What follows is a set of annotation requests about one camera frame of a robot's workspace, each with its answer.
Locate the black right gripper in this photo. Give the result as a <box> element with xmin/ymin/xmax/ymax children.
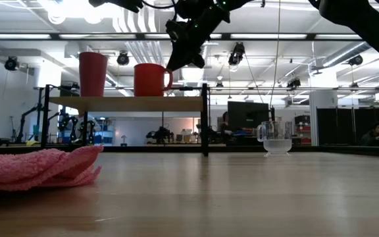
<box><xmin>165</xmin><ymin>4</ymin><xmax>232</xmax><ymax>72</ymax></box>

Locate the red ceramic mug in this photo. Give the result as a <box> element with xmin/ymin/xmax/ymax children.
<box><xmin>133</xmin><ymin>63</ymin><xmax>174</xmax><ymax>97</ymax></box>

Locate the tall red plastic cup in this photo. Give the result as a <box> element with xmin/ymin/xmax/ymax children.
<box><xmin>78</xmin><ymin>51</ymin><xmax>109</xmax><ymax>97</ymax></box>

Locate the black ceiling spotlight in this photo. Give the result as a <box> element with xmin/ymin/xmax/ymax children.
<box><xmin>116</xmin><ymin>50</ymin><xmax>131</xmax><ymax>66</ymax></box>
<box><xmin>286</xmin><ymin>77</ymin><xmax>302</xmax><ymax>91</ymax></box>
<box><xmin>227</xmin><ymin>41</ymin><xmax>246</xmax><ymax>66</ymax></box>
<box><xmin>4</xmin><ymin>55</ymin><xmax>20</xmax><ymax>72</ymax></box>
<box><xmin>347</xmin><ymin>53</ymin><xmax>365</xmax><ymax>67</ymax></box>

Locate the person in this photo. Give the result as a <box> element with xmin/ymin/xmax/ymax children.
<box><xmin>218</xmin><ymin>111</ymin><xmax>234</xmax><ymax>136</ymax></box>
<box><xmin>359</xmin><ymin>120</ymin><xmax>379</xmax><ymax>147</ymax></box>

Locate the black computer monitor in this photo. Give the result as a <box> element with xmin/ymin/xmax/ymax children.
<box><xmin>226</xmin><ymin>101</ymin><xmax>271</xmax><ymax>134</ymax></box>

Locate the clear glass mug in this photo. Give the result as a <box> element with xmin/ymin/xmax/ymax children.
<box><xmin>256</xmin><ymin>120</ymin><xmax>293</xmax><ymax>157</ymax></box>

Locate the red storage rack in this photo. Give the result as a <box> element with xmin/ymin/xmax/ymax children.
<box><xmin>293</xmin><ymin>114</ymin><xmax>312</xmax><ymax>146</ymax></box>

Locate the white square pillar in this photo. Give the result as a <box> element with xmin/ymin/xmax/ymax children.
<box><xmin>309</xmin><ymin>70</ymin><xmax>339</xmax><ymax>147</ymax></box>

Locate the black partition panel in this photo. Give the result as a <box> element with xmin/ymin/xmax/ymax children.
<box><xmin>316</xmin><ymin>107</ymin><xmax>379</xmax><ymax>147</ymax></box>

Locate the pink microfibre cloth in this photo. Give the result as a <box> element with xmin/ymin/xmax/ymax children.
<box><xmin>0</xmin><ymin>144</ymin><xmax>105</xmax><ymax>192</ymax></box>

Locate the wooden shelf with black frame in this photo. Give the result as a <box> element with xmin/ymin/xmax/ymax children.
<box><xmin>40</xmin><ymin>83</ymin><xmax>211</xmax><ymax>158</ymax></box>

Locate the thin hanging cable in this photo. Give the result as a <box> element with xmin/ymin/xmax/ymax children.
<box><xmin>268</xmin><ymin>0</ymin><xmax>282</xmax><ymax>110</ymax></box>

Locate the black horizontal frame bar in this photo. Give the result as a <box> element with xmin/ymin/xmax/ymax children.
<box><xmin>0</xmin><ymin>32</ymin><xmax>364</xmax><ymax>42</ymax></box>

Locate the long black table edge rail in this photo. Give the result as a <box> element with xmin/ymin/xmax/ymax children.
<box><xmin>0</xmin><ymin>144</ymin><xmax>379</xmax><ymax>159</ymax></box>

